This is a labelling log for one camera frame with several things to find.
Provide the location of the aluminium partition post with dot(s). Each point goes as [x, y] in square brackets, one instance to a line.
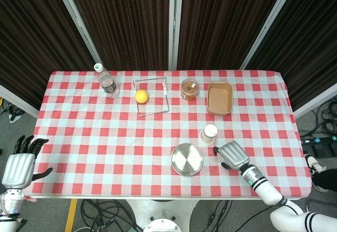
[175, 24]
[79, 24]
[266, 29]

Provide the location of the white die with dark pips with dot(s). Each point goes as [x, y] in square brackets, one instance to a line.
[219, 159]

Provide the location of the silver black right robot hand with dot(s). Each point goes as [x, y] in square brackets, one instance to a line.
[234, 155]

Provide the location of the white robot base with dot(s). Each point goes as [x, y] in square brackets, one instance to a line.
[160, 213]

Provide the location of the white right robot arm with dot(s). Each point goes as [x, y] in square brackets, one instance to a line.
[268, 191]

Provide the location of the clear plastic water bottle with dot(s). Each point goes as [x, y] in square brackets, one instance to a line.
[107, 83]

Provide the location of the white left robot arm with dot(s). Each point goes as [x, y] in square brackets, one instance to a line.
[10, 205]

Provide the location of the white paper cup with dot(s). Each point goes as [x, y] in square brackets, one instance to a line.
[208, 134]

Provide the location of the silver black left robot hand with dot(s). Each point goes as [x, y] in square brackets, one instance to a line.
[18, 169]

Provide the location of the yellow ball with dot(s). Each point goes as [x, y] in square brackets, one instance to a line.
[141, 96]

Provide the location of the black trouser leg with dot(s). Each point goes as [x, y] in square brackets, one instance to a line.
[326, 179]

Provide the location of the round metal plate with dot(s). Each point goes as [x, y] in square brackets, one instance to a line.
[187, 159]

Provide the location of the yellow floor tape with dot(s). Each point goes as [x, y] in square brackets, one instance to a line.
[71, 215]

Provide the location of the red white checkered tablecloth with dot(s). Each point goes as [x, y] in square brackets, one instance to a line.
[118, 142]

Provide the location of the dark brown partition panel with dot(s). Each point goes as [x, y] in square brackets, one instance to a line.
[123, 21]
[31, 37]
[310, 45]
[226, 21]

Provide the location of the brown paper box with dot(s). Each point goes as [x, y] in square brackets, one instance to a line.
[219, 99]

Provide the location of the clear plastic snack jar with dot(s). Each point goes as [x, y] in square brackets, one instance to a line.
[189, 90]

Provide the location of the white black shoe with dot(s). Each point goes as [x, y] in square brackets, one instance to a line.
[314, 163]

